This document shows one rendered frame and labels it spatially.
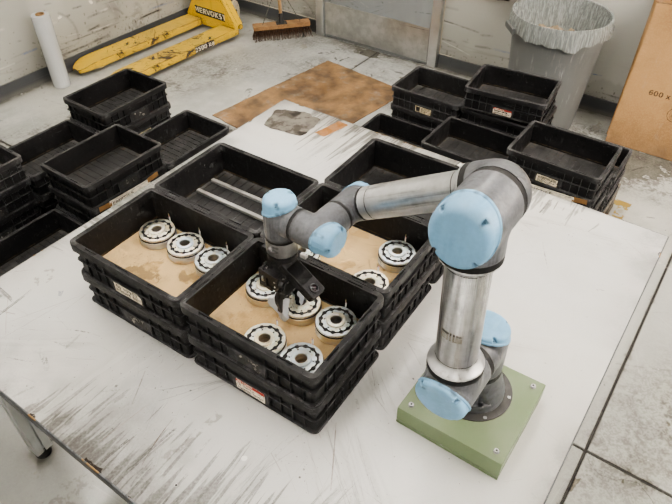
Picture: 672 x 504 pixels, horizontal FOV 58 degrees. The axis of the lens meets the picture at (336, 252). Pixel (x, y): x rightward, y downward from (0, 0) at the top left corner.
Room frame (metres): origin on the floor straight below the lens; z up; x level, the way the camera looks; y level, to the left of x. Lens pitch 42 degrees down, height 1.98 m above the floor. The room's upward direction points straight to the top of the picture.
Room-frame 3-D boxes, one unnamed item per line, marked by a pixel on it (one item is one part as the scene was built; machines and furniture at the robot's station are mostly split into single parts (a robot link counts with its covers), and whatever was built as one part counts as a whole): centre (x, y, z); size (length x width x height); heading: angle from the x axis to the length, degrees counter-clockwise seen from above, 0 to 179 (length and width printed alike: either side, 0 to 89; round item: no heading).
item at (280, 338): (0.94, 0.17, 0.86); 0.10 x 0.10 x 0.01
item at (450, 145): (2.44, -0.63, 0.31); 0.40 x 0.30 x 0.34; 55
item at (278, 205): (1.05, 0.12, 1.15); 0.09 x 0.08 x 0.11; 54
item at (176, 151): (2.49, 0.74, 0.31); 0.40 x 0.30 x 0.34; 145
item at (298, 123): (2.24, 0.19, 0.71); 0.22 x 0.19 x 0.01; 55
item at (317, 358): (0.88, 0.08, 0.86); 0.10 x 0.10 x 0.01
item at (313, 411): (1.01, 0.13, 0.76); 0.40 x 0.30 x 0.12; 56
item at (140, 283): (1.23, 0.46, 0.92); 0.40 x 0.30 x 0.02; 56
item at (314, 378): (1.01, 0.13, 0.92); 0.40 x 0.30 x 0.02; 56
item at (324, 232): (1.00, 0.03, 1.15); 0.11 x 0.11 x 0.08; 54
